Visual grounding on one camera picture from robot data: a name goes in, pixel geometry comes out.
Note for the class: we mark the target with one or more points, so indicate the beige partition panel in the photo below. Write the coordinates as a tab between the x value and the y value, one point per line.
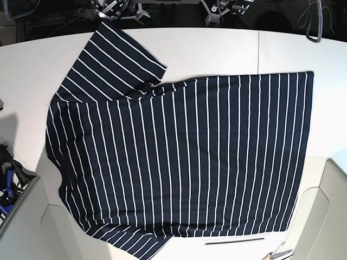
318	230
40	227

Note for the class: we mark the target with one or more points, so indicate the blue clamps in bin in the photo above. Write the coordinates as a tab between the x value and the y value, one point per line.
13	181

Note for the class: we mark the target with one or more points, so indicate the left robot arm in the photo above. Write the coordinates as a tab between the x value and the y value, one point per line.
216	12

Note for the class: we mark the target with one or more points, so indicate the right beige partition panel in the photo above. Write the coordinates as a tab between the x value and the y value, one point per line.
318	230

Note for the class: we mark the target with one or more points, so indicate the white table grommet slot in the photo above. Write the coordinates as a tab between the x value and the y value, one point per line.
235	240

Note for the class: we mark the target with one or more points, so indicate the left beige partition panel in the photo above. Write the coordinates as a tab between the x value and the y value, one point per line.
40	227

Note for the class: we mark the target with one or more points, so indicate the navy white striped T-shirt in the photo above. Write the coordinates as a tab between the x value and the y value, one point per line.
143	161

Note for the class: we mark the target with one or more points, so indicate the tools at bottom edge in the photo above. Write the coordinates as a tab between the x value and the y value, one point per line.
278	254

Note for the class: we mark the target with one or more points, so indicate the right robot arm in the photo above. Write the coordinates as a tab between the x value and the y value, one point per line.
120	10

